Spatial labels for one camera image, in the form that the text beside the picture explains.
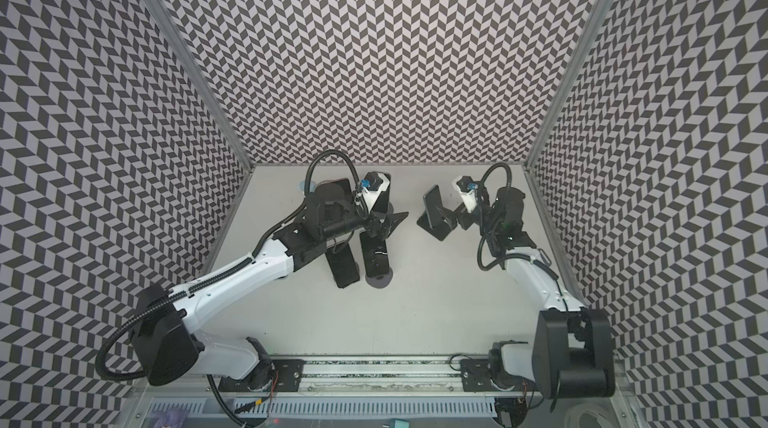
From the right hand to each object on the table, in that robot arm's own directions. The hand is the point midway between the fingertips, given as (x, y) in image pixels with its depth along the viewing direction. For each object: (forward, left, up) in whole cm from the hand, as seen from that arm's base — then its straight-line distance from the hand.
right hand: (450, 200), depth 82 cm
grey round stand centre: (-15, +21, -18) cm, 32 cm away
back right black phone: (+4, +4, -7) cm, 9 cm away
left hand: (-7, +15, +8) cm, 18 cm away
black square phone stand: (+1, +1, -17) cm, 17 cm away
